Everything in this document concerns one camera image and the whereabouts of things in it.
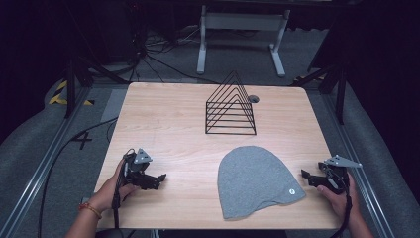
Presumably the aluminium floor rail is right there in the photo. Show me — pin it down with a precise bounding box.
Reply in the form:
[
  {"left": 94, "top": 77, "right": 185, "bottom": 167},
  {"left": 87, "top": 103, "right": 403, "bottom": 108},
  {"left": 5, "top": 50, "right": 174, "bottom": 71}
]
[
  {"left": 0, "top": 86, "right": 93, "bottom": 238},
  {"left": 320, "top": 92, "right": 396, "bottom": 238}
]

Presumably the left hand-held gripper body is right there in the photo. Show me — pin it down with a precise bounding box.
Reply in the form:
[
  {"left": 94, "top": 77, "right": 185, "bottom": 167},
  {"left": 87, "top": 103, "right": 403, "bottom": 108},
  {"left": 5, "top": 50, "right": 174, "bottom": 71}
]
[{"left": 122, "top": 148, "right": 160, "bottom": 191}]

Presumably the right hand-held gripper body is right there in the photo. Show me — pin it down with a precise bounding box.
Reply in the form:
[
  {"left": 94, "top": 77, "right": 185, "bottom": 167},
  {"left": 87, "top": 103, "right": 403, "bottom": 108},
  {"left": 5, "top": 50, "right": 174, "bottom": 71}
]
[{"left": 316, "top": 154, "right": 364, "bottom": 196}]

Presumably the person's right hand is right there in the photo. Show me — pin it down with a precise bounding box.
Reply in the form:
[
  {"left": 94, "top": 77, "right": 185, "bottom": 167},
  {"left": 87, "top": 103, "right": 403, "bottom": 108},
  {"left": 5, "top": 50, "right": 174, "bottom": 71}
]
[{"left": 316, "top": 172, "right": 361, "bottom": 222}]

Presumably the yellow black hazard tape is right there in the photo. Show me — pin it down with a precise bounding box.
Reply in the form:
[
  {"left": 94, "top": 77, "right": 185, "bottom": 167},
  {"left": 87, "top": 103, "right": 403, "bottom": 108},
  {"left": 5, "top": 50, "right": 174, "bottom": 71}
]
[{"left": 48, "top": 79, "right": 96, "bottom": 107}]

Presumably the person's left hand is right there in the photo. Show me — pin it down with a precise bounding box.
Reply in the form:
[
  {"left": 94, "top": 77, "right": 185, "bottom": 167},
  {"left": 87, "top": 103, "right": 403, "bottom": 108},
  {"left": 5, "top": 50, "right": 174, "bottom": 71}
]
[{"left": 88, "top": 159, "right": 141, "bottom": 213}]

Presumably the white metal stand frame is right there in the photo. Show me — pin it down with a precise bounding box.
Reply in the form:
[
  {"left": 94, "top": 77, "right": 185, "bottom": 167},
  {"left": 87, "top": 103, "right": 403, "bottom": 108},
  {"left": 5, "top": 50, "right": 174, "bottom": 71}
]
[{"left": 196, "top": 4, "right": 292, "bottom": 79}]

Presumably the long black floor cable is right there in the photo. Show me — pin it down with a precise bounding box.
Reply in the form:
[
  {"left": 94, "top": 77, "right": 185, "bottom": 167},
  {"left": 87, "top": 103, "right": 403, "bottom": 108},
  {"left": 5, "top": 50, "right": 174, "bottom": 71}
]
[{"left": 37, "top": 116, "right": 119, "bottom": 238}]

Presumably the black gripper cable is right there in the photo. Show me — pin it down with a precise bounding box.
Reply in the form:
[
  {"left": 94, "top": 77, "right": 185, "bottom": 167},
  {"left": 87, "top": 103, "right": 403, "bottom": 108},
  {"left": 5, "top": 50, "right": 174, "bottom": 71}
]
[
  {"left": 329, "top": 175, "right": 354, "bottom": 238},
  {"left": 111, "top": 148, "right": 137, "bottom": 230}
]

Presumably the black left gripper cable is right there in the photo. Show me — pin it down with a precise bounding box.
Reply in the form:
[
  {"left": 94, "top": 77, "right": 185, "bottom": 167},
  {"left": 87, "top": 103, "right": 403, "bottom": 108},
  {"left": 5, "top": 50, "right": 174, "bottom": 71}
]
[{"left": 111, "top": 148, "right": 137, "bottom": 230}]

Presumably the grey knit beanie hat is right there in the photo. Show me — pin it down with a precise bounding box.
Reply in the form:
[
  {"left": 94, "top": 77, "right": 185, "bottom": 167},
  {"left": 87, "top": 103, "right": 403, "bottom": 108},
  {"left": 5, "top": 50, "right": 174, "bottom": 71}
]
[{"left": 216, "top": 145, "right": 307, "bottom": 221}]

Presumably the bundle of black floor cables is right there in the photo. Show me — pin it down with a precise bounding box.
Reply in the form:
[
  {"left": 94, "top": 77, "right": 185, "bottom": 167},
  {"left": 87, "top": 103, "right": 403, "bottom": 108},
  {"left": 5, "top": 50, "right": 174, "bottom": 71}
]
[{"left": 128, "top": 25, "right": 220, "bottom": 85}]

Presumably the black tripod stand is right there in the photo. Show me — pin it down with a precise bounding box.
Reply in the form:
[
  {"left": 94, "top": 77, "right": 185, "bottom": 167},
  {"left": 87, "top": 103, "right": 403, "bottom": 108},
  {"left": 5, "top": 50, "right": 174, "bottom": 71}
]
[
  {"left": 62, "top": 55, "right": 131, "bottom": 120},
  {"left": 289, "top": 61, "right": 349, "bottom": 127}
]

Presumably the black wire triangular rack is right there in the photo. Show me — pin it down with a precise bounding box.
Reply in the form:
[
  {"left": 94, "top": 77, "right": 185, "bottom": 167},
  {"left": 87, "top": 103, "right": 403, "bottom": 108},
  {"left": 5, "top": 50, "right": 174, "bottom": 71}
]
[{"left": 204, "top": 69, "right": 258, "bottom": 136}]

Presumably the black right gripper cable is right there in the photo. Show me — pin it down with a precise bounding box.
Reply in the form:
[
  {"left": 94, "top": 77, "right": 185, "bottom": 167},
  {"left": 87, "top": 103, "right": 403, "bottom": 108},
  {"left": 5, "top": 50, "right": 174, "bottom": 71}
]
[{"left": 329, "top": 175, "right": 354, "bottom": 238}]

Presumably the orange bead bracelet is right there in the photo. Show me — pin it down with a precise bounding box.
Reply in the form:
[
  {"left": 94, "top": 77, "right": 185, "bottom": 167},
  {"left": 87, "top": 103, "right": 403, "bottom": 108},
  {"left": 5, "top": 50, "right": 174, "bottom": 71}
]
[{"left": 77, "top": 201, "right": 103, "bottom": 220}]

